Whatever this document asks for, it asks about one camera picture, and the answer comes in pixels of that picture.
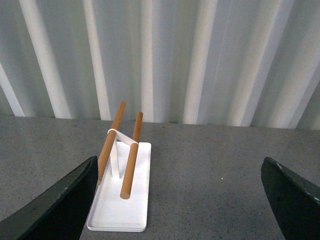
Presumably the white towel rack stand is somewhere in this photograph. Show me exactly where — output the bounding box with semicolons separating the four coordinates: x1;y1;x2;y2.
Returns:
86;128;152;232

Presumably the left wooden rack rod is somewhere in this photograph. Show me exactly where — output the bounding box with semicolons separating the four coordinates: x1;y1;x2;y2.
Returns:
97;101;126;186

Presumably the right wooden rack rod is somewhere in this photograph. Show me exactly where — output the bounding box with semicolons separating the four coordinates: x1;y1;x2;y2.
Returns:
120;112;143;200

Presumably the wooden rack rod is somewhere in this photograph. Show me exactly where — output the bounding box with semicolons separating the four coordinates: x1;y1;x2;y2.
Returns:
97;101;126;186
120;112;143;200

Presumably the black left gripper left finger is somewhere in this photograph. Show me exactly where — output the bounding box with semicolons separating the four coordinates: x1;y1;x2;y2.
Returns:
0;156;98;240

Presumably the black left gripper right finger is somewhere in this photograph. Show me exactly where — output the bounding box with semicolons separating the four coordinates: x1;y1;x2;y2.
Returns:
261;157;320;240

